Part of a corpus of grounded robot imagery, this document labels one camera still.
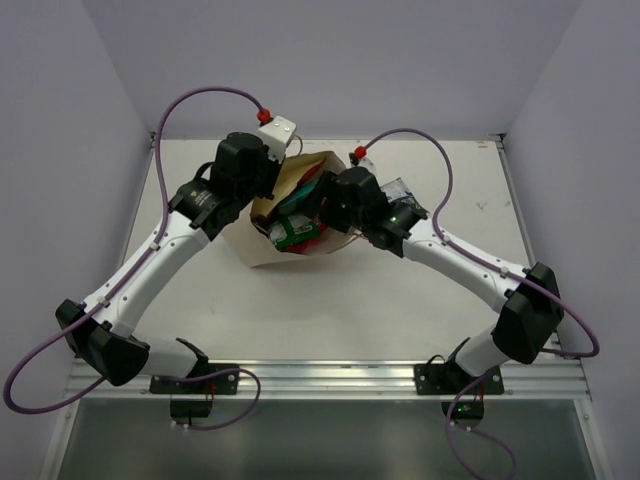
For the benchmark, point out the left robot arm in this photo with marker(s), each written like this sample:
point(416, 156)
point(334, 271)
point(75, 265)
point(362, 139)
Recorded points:
point(100, 329)

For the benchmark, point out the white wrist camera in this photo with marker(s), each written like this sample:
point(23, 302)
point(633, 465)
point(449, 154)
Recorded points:
point(277, 135)
point(367, 164)

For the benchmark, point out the aluminium mounting rail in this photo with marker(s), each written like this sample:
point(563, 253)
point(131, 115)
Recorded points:
point(547, 379)

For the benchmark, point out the beige paper bag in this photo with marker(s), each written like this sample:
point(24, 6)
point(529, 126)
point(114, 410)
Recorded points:
point(248, 236)

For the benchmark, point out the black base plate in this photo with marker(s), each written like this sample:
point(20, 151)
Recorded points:
point(437, 377)
point(205, 379)

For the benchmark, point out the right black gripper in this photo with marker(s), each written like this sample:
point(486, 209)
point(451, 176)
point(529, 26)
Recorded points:
point(326, 187)

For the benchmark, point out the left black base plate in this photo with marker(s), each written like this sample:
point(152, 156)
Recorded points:
point(205, 379)

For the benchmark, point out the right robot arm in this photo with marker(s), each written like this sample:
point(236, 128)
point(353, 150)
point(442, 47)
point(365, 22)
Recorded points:
point(392, 220)

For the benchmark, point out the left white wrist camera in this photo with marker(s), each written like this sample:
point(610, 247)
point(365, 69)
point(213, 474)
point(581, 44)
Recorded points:
point(277, 135)

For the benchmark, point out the blue snack packet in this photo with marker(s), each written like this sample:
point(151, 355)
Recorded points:
point(397, 191)

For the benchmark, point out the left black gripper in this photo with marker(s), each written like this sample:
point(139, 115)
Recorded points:
point(270, 178)

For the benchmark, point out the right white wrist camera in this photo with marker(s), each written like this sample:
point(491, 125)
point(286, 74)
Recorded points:
point(367, 164)

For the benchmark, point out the teal Fox's candy packet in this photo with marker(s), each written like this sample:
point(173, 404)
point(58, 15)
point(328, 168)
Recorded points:
point(293, 203)

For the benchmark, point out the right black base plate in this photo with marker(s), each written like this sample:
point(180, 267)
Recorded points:
point(437, 377)

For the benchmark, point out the green snack packet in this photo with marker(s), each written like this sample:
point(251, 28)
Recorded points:
point(291, 230)

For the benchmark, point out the red Real crisps packet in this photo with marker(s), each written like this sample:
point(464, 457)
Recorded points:
point(310, 247)

